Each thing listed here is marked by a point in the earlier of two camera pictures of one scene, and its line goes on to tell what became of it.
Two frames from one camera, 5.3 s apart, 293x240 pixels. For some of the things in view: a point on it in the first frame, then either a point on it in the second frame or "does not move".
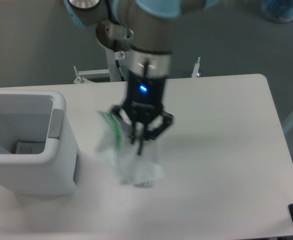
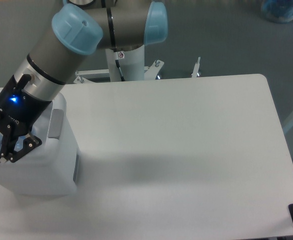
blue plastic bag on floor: x=283 y=11 does not move
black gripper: x=144 y=102 → x=19 y=111
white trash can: x=30 y=149 does not move
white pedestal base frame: x=80 y=75 does not move
